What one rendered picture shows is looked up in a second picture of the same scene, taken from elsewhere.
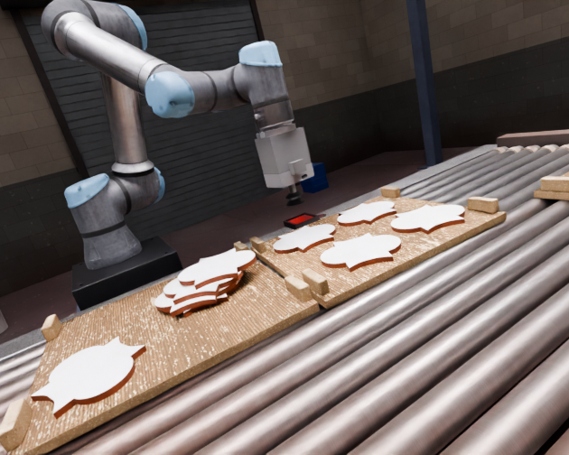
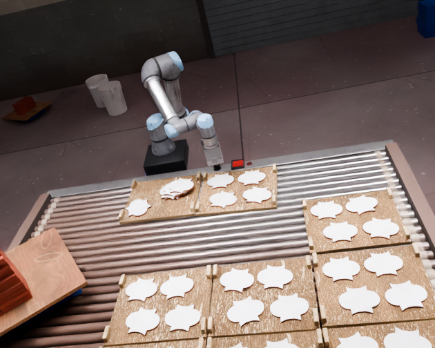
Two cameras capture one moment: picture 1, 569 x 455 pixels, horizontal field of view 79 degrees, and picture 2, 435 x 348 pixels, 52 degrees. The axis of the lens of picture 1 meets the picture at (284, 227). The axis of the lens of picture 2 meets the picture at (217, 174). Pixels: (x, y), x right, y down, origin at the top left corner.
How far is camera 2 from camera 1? 1.89 m
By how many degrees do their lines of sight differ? 36
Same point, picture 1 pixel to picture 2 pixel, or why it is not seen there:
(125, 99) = (172, 91)
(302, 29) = not seen: outside the picture
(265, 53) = (203, 124)
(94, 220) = (155, 137)
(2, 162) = not seen: outside the picture
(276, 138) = (206, 150)
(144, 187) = not seen: hidden behind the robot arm
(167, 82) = (168, 131)
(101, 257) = (157, 151)
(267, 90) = (204, 135)
